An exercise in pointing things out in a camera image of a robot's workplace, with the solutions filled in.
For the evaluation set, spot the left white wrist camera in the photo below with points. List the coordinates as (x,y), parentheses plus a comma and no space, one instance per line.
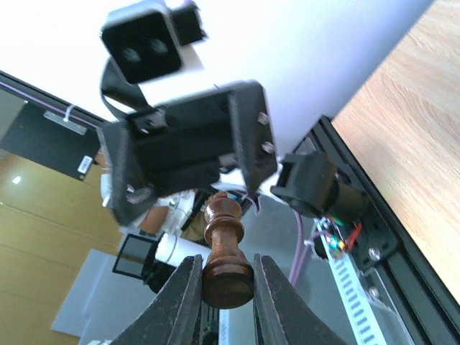
(144,39)

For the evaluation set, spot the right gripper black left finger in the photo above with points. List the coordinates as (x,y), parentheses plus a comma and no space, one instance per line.
(174,316)

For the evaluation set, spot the white slotted cable duct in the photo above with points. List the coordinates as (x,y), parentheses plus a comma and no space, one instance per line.
(372,315)

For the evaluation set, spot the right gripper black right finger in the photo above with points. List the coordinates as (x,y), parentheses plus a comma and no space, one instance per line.
(280,315)

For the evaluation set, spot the dark piece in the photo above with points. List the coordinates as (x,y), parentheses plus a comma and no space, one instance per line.
(228,277)

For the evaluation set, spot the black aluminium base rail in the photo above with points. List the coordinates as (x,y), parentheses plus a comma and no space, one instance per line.
(386,253)

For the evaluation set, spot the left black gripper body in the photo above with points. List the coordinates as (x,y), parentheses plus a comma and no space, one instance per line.
(184,143)

